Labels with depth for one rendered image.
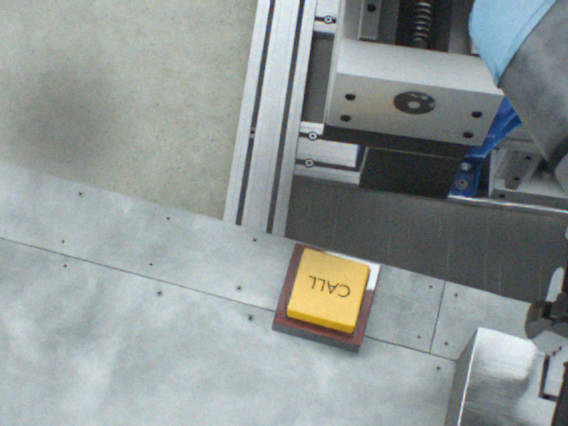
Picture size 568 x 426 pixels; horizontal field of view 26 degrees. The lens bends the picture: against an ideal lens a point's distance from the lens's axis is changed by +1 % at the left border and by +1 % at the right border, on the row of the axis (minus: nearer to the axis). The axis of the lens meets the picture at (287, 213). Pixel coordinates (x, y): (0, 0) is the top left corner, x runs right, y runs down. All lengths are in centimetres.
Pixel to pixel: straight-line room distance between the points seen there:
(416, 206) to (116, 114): 57
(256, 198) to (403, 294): 68
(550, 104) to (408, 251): 111
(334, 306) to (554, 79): 44
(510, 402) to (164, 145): 116
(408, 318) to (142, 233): 25
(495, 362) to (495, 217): 83
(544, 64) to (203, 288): 50
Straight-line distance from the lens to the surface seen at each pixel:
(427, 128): 105
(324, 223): 179
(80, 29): 219
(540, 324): 89
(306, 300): 107
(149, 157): 206
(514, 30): 70
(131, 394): 108
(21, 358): 110
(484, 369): 102
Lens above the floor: 184
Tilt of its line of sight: 66 degrees down
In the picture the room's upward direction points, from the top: 9 degrees clockwise
